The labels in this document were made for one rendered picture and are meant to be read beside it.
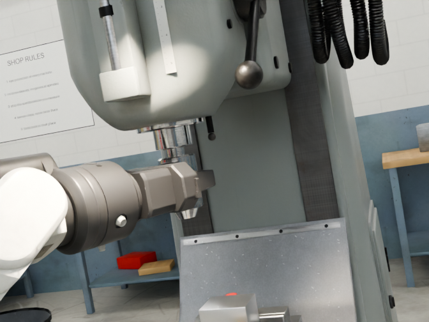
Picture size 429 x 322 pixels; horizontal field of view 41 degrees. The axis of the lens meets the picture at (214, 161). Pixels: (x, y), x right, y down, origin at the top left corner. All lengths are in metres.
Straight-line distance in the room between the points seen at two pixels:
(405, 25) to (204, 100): 4.31
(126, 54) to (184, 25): 0.07
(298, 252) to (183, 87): 0.51
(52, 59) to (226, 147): 4.71
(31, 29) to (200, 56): 5.27
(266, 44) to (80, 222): 0.37
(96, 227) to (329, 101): 0.58
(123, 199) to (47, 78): 5.16
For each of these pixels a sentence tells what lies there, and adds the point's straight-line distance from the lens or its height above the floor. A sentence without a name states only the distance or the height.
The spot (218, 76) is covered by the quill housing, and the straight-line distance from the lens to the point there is 0.65.
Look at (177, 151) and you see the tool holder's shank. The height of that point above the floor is 1.28.
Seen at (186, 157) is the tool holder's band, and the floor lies 1.27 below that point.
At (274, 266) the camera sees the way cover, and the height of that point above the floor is 1.03.
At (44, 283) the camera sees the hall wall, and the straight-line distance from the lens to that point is 6.06.
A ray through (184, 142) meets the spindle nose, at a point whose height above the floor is 1.28.
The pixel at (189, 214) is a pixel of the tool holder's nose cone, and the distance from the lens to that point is 0.71.
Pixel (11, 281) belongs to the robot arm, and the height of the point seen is 1.20.
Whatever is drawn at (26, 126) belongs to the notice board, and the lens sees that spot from 5.88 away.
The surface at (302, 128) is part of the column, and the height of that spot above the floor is 1.27.
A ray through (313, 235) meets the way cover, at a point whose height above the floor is 1.08.
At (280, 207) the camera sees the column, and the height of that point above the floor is 1.13.
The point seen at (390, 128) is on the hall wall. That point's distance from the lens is 4.87.
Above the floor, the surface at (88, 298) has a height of 0.13.
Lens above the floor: 1.29
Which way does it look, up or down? 3 degrees down
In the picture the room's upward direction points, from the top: 10 degrees counter-clockwise
